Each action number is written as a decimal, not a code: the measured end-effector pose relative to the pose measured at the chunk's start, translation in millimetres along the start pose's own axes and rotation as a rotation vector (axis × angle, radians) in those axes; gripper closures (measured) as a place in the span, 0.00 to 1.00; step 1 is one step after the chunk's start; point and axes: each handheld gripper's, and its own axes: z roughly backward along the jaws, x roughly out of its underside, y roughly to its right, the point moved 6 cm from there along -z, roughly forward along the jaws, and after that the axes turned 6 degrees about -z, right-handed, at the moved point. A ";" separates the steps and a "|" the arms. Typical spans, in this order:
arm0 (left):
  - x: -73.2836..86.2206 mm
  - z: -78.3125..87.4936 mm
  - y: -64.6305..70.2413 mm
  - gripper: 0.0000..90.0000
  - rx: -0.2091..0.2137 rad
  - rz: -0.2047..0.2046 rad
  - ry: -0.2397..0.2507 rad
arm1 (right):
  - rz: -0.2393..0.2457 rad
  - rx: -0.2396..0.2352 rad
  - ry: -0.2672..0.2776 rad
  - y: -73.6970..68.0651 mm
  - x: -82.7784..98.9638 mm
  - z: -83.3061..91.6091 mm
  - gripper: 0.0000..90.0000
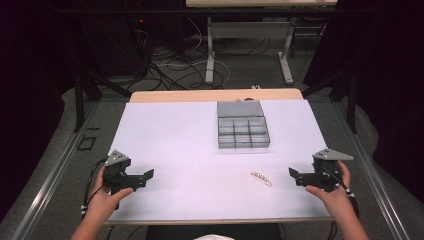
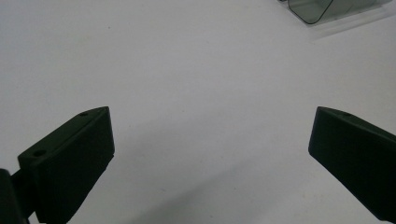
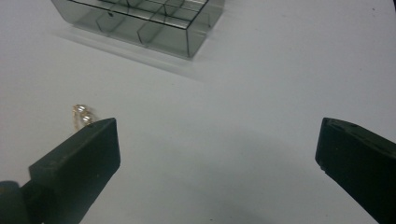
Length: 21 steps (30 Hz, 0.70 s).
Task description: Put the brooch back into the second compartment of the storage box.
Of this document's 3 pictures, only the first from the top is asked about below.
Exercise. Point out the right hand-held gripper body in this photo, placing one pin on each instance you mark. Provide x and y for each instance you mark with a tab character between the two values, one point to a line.
328	166

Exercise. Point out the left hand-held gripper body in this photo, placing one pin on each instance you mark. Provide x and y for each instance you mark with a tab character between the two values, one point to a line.
116	166

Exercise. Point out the person's right hand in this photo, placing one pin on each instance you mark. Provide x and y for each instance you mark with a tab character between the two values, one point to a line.
333	201

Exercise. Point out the person's left hand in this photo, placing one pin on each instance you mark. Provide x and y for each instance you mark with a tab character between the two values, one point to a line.
100	200

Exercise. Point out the white table cover sheet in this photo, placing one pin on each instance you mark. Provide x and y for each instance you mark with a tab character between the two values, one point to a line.
186	160

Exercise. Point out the grey compartment box with lid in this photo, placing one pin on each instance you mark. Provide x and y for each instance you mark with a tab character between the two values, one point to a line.
242	128

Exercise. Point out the black metal stand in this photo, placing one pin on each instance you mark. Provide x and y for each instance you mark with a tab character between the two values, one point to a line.
81	96
350	96

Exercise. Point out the person's dark and white clothing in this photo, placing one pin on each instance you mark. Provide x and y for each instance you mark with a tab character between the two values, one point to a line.
213	233

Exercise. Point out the white power strip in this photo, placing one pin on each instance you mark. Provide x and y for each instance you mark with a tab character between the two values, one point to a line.
256	87

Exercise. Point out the dark curtain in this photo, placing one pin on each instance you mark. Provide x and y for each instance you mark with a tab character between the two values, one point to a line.
30	83
390	83

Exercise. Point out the black cabinet with red light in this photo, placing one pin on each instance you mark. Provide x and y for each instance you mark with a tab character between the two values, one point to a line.
113	43

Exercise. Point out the desk with white legs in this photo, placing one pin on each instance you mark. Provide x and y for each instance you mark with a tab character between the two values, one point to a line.
250	30

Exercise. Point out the aluminium floor rail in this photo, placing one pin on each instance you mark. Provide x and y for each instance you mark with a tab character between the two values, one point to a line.
50	186
373	173

